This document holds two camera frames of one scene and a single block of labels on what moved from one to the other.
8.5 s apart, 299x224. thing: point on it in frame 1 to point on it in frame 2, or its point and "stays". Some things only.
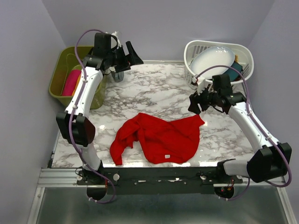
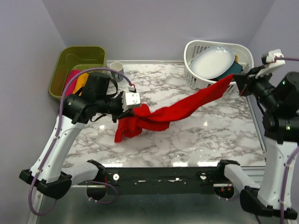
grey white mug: x=118 y=76 stays
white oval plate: x=210 y=57 stays
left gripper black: x=132 y=59 to x=122 y=114
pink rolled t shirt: x=71 y=82 stays
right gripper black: x=195 y=99 to x=242 y=80
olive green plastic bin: x=64 y=61 stays
